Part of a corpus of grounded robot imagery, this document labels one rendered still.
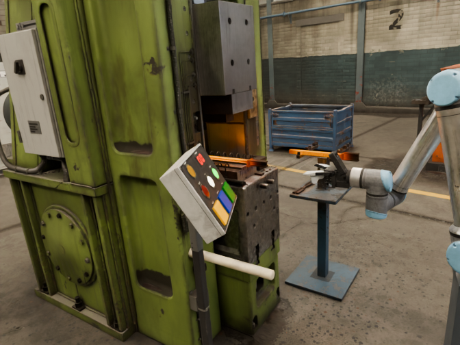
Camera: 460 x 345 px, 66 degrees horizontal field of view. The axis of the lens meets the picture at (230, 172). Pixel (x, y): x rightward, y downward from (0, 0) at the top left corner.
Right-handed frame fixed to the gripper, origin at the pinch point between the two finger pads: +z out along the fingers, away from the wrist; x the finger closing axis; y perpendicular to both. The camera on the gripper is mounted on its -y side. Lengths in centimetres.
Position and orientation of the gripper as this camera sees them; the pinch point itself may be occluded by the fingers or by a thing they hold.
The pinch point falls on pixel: (308, 168)
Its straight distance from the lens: 174.3
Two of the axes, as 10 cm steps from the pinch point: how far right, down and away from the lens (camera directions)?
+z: -8.4, -1.1, 5.3
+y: 0.7, 9.5, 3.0
